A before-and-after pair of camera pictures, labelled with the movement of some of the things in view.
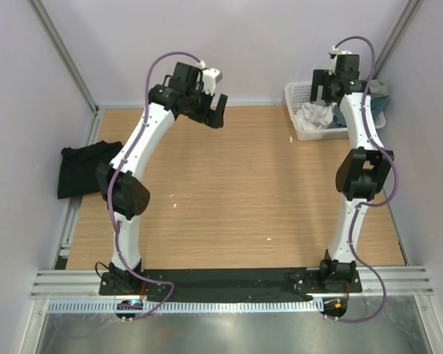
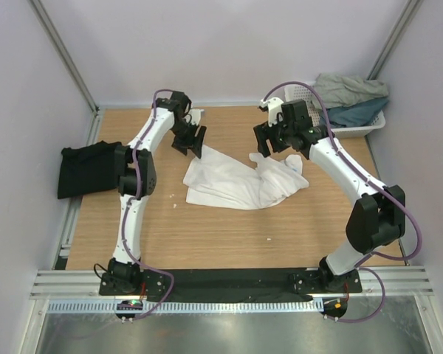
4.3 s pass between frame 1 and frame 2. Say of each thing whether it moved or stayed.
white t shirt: moved
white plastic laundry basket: stayed
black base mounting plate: stayed
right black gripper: moved
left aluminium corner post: stayed
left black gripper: moved
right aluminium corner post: stayed
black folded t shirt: stayed
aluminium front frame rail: stayed
